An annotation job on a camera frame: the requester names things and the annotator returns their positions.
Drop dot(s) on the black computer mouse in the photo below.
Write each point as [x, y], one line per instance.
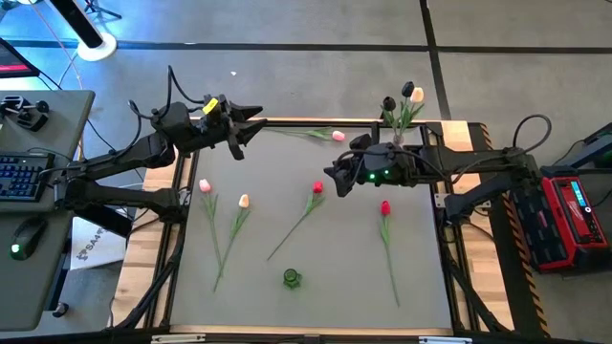
[28, 236]

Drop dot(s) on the black desk foot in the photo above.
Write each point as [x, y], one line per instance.
[60, 309]

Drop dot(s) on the black pole white round base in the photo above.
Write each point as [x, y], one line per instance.
[79, 19]

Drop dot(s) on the grey desk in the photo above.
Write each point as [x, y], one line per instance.
[28, 286]

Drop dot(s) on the black artificial tulip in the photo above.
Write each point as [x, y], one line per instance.
[408, 89]
[388, 103]

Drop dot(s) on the pink artificial tulip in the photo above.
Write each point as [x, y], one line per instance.
[204, 185]
[338, 135]

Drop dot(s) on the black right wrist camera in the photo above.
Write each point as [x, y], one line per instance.
[361, 141]

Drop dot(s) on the black green device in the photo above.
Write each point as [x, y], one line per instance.
[597, 148]

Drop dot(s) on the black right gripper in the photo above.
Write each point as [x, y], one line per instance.
[365, 165]

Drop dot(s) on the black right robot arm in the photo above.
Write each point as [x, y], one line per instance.
[478, 160]

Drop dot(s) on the red artificial tulip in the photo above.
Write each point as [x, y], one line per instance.
[318, 187]
[385, 208]

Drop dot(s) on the pink glass vase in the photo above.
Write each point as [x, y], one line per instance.
[398, 140]

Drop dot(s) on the red black tool box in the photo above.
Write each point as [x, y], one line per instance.
[564, 224]

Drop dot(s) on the green glass vase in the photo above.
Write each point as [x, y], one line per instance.
[291, 278]

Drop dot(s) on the black base plate hazard striped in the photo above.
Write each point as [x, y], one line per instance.
[502, 286]

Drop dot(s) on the black desk gadget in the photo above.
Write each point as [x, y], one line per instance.
[28, 118]

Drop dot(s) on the backlit black keyboard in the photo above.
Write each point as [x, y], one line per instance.
[24, 179]

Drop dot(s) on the cream artificial tulip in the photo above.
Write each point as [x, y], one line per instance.
[417, 94]
[244, 201]

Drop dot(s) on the white printed paper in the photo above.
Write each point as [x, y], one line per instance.
[95, 248]

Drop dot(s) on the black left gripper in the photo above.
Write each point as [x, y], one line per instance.
[220, 126]

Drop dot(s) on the silver metal bracket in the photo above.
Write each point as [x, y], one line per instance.
[444, 340]
[177, 339]

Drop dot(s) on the yellow tag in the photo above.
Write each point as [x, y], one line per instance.
[210, 105]

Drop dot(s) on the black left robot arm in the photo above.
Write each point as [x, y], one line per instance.
[119, 196]

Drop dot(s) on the black aluminium rig frame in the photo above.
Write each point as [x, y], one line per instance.
[311, 124]

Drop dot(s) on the dark screen with red strip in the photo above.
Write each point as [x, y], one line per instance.
[12, 62]

